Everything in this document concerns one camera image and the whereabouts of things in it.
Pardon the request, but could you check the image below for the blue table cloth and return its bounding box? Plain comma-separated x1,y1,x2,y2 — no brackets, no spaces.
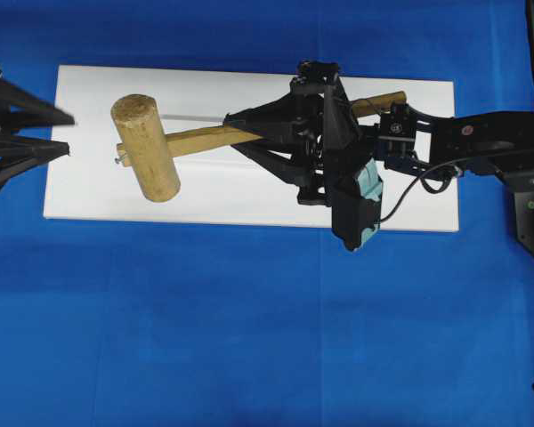
0,1,534,426

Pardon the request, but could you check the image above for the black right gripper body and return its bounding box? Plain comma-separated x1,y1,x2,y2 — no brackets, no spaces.
290,60,344,205

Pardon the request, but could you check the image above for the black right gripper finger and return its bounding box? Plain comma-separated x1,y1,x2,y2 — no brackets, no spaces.
222,93,303,141
231,141,312,187

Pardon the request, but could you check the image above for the black camera cable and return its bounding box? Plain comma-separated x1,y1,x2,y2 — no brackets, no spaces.
376,162,456,222

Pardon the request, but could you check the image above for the wooden mallet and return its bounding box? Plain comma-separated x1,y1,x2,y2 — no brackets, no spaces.
111,92,407,202

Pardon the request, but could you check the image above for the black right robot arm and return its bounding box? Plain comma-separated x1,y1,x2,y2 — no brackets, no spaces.
224,60,534,213

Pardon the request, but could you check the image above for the white foam board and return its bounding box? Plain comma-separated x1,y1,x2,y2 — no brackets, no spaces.
42,64,460,233

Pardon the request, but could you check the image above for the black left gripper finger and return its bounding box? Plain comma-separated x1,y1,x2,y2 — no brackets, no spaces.
0,133,69,190
0,76,75,130

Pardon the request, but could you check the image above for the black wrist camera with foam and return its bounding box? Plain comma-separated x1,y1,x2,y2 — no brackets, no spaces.
322,74,383,252

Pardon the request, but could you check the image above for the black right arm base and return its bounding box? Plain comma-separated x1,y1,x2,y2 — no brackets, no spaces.
497,165,534,258

